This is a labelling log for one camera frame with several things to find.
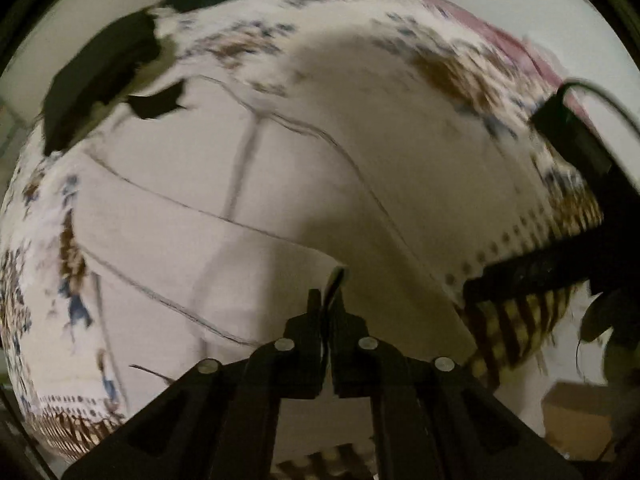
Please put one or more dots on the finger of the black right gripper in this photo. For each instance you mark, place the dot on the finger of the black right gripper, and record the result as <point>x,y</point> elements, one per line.
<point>563,263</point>

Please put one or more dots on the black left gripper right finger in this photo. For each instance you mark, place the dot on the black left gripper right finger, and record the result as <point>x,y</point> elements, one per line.
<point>361,364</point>

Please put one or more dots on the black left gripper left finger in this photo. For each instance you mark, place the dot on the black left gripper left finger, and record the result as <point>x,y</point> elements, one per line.
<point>294,365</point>

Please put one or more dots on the beige long sleeve shirt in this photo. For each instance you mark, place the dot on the beige long sleeve shirt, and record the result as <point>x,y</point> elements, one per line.
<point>207,227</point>

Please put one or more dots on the brown cardboard box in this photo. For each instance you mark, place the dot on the brown cardboard box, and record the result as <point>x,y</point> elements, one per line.
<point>577,419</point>

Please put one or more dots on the pink checked bed sheet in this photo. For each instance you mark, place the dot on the pink checked bed sheet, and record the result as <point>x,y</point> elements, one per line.
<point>508,76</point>

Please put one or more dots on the floral bed quilt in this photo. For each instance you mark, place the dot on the floral bed quilt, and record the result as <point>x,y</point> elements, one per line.
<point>467,187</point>

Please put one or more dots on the folded black garment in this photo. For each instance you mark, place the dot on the folded black garment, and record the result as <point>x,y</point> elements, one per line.
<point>97,73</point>

